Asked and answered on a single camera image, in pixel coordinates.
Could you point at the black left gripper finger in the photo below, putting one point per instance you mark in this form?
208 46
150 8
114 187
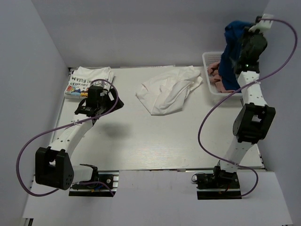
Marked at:
101 118
114 101

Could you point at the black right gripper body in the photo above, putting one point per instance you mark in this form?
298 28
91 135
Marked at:
247 38

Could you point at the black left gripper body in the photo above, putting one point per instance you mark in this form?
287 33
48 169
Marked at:
104 104

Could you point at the navy blue t-shirt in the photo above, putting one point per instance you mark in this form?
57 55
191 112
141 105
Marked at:
233 33

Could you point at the pink t-shirt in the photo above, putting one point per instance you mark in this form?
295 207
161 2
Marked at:
216 79

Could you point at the white Coca-Cola t-shirt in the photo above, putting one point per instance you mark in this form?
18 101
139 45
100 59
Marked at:
167 92

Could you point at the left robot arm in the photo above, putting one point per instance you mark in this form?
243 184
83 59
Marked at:
53 166

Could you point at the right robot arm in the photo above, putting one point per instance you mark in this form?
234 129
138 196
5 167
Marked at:
255 118

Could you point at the folded white printed t-shirt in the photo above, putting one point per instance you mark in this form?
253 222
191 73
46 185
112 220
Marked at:
81 79

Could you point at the white perforated plastic basket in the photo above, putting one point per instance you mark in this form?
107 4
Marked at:
208 59

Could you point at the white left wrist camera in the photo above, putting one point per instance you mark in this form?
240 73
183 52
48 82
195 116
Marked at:
106 87

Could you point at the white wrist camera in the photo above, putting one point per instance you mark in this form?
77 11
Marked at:
106 87
262 23

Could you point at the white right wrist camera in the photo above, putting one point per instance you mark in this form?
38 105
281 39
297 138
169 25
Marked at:
262 23

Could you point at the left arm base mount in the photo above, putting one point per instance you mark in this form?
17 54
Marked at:
105 186

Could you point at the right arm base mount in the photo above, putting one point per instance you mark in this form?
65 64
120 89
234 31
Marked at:
212 187

